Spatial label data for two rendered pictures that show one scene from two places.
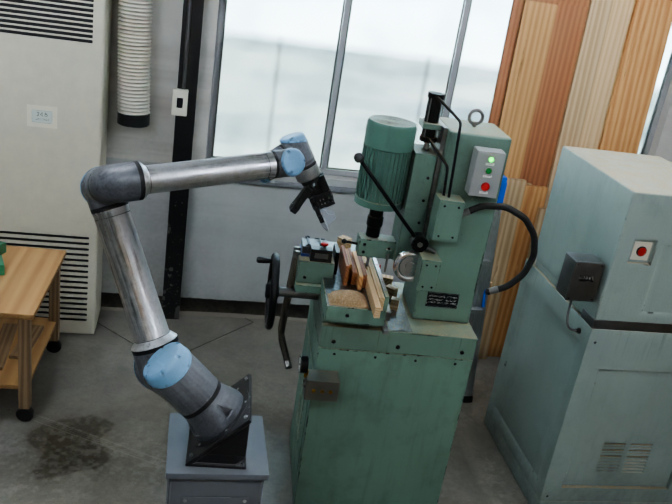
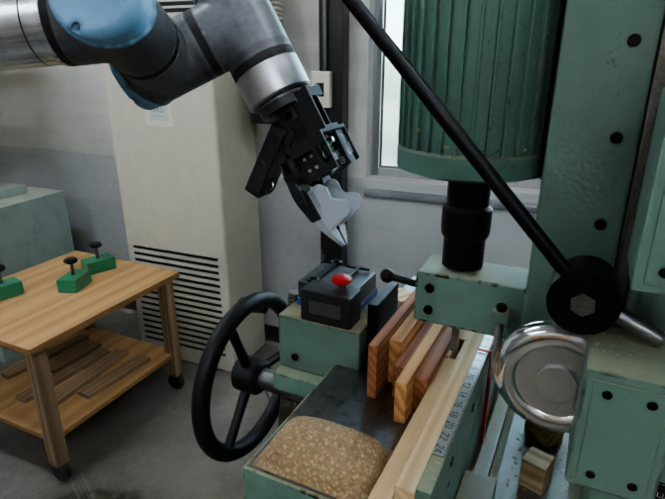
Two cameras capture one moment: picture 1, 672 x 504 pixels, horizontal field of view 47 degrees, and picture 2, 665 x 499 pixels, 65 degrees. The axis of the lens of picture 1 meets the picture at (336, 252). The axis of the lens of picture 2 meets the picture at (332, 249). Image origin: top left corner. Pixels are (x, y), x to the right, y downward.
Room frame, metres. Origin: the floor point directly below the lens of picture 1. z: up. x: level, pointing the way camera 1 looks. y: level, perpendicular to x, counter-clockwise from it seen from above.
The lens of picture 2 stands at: (2.08, -0.34, 1.32)
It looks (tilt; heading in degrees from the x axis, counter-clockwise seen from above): 20 degrees down; 35
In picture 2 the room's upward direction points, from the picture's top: straight up
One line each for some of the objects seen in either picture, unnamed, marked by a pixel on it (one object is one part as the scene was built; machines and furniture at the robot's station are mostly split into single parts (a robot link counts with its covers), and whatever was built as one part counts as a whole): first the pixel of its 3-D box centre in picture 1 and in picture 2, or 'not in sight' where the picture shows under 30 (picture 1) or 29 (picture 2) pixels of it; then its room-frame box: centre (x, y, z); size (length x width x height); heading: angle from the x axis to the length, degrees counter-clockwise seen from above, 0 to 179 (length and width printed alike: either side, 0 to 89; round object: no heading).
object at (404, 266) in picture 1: (409, 265); (557, 376); (2.58, -0.27, 1.02); 0.12 x 0.03 x 0.12; 99
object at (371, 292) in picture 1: (367, 278); (442, 387); (2.64, -0.13, 0.92); 0.55 x 0.02 x 0.04; 9
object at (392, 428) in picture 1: (372, 401); not in sight; (2.71, -0.24, 0.36); 0.58 x 0.45 x 0.71; 99
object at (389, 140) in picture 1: (385, 163); (483, 29); (2.69, -0.12, 1.35); 0.18 x 0.18 x 0.31
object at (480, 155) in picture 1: (485, 172); not in sight; (2.59, -0.46, 1.40); 0.10 x 0.06 x 0.16; 99
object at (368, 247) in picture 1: (375, 247); (474, 301); (2.69, -0.14, 1.03); 0.14 x 0.07 x 0.09; 99
